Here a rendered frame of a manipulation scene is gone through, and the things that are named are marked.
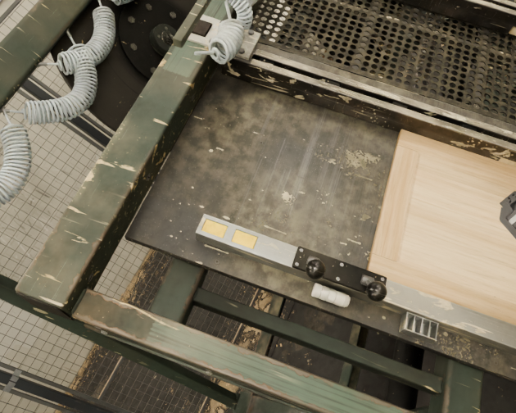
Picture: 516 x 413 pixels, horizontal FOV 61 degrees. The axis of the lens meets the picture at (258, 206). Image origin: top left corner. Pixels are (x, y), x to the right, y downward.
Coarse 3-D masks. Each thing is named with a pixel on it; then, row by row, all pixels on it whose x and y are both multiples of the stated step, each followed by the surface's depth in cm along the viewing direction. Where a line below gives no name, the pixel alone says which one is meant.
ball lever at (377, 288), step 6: (366, 276) 91; (360, 282) 91; (366, 282) 90; (372, 282) 81; (378, 282) 81; (366, 288) 81; (372, 288) 80; (378, 288) 79; (384, 288) 80; (372, 294) 80; (378, 294) 79; (384, 294) 80; (372, 300) 81; (378, 300) 80
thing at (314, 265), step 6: (312, 258) 92; (318, 258) 92; (312, 264) 81; (318, 264) 81; (306, 270) 81; (312, 270) 80; (318, 270) 80; (324, 270) 81; (312, 276) 81; (318, 276) 81
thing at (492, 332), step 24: (216, 240) 94; (264, 240) 95; (264, 264) 96; (288, 264) 93; (336, 288) 94; (408, 288) 93; (432, 312) 91; (456, 312) 91; (480, 336) 90; (504, 336) 90
